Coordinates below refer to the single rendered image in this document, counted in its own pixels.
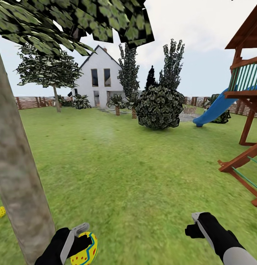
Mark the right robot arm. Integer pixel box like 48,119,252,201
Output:
185,212,257,265

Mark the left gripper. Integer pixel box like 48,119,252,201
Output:
67,234,92,258

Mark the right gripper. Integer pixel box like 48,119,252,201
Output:
185,223,205,238

